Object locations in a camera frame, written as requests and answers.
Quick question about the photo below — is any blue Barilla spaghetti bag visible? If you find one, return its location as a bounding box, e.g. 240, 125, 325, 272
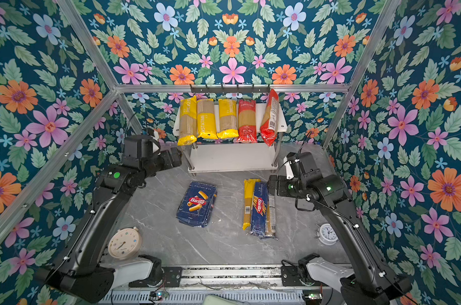
250, 182, 268, 239

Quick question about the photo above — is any clear spaghetti bag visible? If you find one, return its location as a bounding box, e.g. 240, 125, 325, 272
265, 186, 276, 238

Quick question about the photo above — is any yellow Pastatime spaghetti bag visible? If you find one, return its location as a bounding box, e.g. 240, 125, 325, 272
197, 99, 218, 140

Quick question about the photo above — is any red-ended spaghetti bag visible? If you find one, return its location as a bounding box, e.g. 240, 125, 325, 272
260, 90, 279, 147

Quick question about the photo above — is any blue Barilla pasta bag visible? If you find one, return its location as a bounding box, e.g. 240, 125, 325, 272
176, 181, 217, 227

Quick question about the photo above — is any red Barilla spaghetti bag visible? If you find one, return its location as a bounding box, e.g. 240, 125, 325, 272
237, 100, 257, 143

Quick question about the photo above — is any yellow wholewheat spaghetti bag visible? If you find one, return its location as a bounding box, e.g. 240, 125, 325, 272
217, 99, 239, 139

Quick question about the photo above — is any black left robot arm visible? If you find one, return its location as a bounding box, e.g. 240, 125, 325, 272
34, 135, 182, 304

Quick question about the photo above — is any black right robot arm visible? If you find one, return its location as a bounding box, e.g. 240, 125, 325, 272
268, 152, 412, 304

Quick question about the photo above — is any white two-tier shelf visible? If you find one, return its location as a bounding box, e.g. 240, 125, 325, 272
178, 109, 288, 174

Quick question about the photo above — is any white alarm clock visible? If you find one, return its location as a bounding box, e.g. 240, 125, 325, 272
317, 223, 338, 246

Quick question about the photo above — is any beige round clock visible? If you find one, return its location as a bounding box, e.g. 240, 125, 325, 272
108, 227, 142, 260

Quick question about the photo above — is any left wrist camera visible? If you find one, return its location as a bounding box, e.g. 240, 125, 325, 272
146, 128, 159, 142

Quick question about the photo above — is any metal hook rail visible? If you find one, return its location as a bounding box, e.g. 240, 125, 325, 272
190, 85, 272, 95

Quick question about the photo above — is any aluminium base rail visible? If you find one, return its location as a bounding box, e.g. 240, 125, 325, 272
101, 263, 344, 304

